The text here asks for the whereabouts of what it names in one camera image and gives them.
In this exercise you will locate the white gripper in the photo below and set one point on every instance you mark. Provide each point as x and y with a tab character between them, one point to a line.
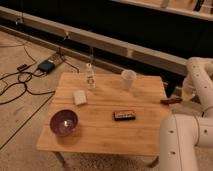
188	91

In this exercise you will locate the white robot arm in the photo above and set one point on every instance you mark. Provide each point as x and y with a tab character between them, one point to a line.
180	134

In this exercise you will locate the clear plastic cup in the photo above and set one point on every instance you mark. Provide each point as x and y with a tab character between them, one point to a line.
128	76

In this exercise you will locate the wooden table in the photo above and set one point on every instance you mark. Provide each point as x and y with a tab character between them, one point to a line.
97	131

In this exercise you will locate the clear plastic bottle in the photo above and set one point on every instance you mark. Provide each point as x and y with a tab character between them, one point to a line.
90	80

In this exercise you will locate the white sponge block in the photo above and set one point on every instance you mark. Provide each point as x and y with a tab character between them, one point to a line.
79	97

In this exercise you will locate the purple bowl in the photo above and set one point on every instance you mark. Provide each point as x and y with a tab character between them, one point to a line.
63	122

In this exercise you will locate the blue electronic box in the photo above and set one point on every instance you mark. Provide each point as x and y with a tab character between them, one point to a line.
46	66

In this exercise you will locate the small black adapter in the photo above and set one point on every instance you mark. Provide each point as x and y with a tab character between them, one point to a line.
23	67

